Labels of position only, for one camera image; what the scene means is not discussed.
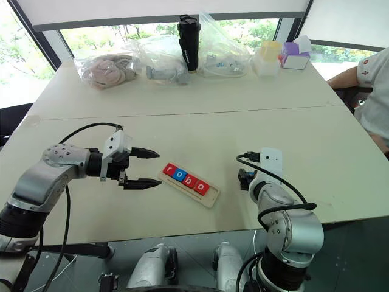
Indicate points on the clear plastic bag with parts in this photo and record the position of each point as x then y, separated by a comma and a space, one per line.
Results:
225, 57

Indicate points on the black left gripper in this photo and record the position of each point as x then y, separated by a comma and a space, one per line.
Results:
117, 168

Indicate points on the red letter tile b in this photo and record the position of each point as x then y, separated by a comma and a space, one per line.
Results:
189, 182

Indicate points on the purple and white box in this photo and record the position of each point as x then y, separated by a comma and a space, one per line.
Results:
294, 62

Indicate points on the black office chair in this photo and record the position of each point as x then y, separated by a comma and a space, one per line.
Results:
349, 97
15, 118

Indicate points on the small black metal clamp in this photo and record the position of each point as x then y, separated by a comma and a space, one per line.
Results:
108, 283

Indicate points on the translucent plastic container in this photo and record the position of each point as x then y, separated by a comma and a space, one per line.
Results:
264, 70

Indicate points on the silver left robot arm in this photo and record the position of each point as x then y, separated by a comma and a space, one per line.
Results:
39, 179

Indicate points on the yellow plastic cup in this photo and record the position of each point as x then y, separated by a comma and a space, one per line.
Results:
271, 50

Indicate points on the narrow white roller blind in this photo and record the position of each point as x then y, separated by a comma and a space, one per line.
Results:
349, 21

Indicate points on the black table support bar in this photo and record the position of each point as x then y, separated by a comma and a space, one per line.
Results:
76, 250

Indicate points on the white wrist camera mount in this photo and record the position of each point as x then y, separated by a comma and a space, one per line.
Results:
272, 164
117, 143

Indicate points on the red letter tile r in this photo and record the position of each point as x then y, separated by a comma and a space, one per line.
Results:
169, 170

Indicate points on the plastic bag with grey object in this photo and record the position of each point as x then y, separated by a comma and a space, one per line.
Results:
164, 74

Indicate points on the silver right robot leg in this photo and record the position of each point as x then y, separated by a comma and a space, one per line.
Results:
228, 267

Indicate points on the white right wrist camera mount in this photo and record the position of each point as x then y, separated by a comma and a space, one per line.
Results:
272, 164

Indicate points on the person's white shirt torso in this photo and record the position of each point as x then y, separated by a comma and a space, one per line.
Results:
377, 91

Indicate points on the wide white roller blind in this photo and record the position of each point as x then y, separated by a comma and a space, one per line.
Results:
152, 10

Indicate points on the person's bare forearm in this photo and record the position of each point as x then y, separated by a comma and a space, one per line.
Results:
346, 76
383, 144

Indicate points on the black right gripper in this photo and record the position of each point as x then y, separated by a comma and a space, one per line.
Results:
245, 181

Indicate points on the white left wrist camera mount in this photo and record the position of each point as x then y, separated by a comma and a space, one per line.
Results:
117, 143

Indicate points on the red letter tile o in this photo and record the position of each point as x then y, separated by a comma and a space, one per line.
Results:
201, 187

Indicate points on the wooden letter tray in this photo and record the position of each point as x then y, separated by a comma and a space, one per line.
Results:
212, 194

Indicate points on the black travel tumbler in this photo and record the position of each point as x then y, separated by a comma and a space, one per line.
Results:
189, 45

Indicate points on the plastic bag with pink cloth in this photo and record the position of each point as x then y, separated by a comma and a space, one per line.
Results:
103, 73

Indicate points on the silver left robot leg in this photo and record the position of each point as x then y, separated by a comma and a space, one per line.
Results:
152, 267

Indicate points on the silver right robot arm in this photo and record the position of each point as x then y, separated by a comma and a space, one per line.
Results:
291, 231

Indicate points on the dark window frame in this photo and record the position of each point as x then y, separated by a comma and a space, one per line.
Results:
57, 45

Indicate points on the silver robot leg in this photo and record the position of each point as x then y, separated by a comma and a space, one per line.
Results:
228, 267
152, 267

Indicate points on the blue letter tile o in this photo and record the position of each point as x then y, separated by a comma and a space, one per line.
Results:
179, 176

